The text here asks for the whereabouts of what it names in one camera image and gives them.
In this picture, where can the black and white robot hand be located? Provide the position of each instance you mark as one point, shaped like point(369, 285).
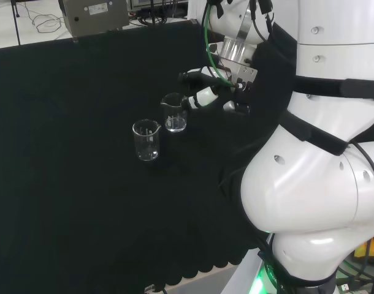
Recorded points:
point(205, 95)

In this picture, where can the clear glass beaker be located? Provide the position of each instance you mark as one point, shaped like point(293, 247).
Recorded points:
point(146, 150)
point(175, 122)

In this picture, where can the grey metal box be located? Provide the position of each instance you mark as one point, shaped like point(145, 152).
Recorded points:
point(95, 15)

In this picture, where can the black cloth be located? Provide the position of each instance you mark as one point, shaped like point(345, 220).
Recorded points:
point(82, 183)

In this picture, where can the clear plastic clip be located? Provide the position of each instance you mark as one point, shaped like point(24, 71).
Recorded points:
point(149, 288)

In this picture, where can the black tripod leg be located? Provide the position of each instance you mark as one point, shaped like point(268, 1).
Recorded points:
point(15, 21)

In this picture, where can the yellow stop button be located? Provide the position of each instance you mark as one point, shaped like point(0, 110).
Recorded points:
point(369, 248)

